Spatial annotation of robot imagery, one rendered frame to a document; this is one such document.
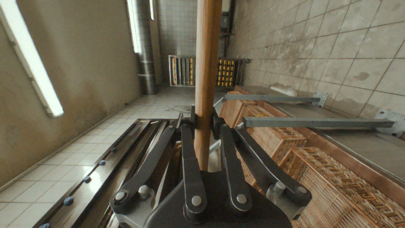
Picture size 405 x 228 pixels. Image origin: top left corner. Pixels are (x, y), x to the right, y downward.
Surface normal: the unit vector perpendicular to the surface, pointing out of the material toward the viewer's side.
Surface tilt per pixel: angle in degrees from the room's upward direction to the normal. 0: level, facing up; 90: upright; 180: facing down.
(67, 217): 90
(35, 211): 90
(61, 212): 90
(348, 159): 0
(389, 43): 0
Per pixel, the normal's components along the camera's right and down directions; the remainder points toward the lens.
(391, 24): -1.00, -0.02
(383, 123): 0.05, 0.41
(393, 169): 0.05, -0.91
